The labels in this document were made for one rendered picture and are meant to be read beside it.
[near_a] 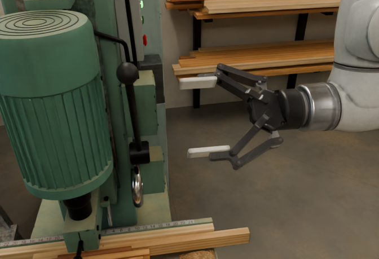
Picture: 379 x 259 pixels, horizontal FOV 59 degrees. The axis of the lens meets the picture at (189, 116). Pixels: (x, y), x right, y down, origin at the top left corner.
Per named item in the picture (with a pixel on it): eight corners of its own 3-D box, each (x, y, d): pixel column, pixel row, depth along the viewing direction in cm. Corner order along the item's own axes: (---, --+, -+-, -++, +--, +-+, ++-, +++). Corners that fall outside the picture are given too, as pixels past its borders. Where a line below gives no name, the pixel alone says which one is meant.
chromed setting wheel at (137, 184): (133, 218, 89) (129, 183, 82) (133, 186, 99) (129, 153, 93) (145, 217, 89) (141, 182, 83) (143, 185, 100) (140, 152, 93)
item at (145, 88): (127, 137, 87) (120, 86, 80) (127, 119, 95) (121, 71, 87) (159, 135, 89) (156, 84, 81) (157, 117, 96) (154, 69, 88)
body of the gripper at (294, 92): (296, 137, 63) (249, 141, 62) (285, 98, 67) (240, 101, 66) (312, 121, 57) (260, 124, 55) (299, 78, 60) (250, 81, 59)
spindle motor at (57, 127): (13, 207, 61) (-50, 42, 45) (36, 149, 76) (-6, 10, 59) (111, 197, 63) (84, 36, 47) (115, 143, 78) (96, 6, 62)
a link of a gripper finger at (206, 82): (217, 79, 61) (216, 75, 61) (179, 81, 60) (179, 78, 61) (215, 87, 64) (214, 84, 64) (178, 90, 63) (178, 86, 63)
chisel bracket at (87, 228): (69, 258, 76) (61, 233, 71) (76, 211, 88) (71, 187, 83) (102, 254, 77) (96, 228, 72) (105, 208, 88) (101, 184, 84)
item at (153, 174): (133, 196, 96) (129, 163, 89) (133, 179, 102) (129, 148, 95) (166, 192, 97) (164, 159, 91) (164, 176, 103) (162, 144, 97)
